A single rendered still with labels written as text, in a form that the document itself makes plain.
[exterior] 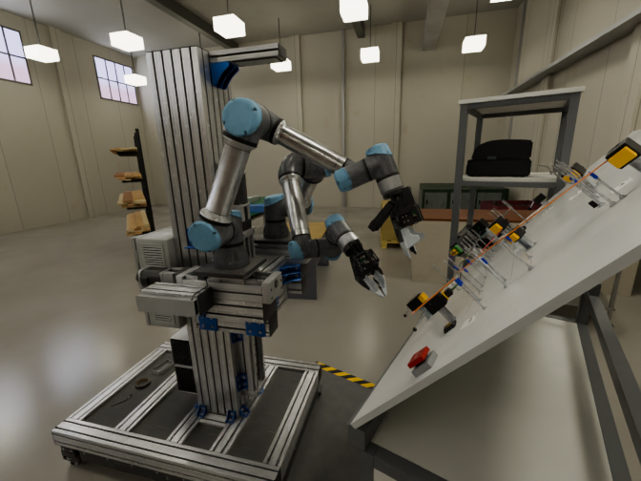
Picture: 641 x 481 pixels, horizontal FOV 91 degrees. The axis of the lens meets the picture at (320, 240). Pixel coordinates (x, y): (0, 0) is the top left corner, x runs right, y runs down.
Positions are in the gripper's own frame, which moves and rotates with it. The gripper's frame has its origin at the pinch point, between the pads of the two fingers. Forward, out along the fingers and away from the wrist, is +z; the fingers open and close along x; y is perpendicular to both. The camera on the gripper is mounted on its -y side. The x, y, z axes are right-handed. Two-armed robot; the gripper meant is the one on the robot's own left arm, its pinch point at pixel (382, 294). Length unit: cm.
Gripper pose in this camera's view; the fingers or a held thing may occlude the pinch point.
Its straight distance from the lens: 107.9
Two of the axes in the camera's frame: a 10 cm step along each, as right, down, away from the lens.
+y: -0.5, -5.8, -8.1
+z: 4.6, 7.1, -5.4
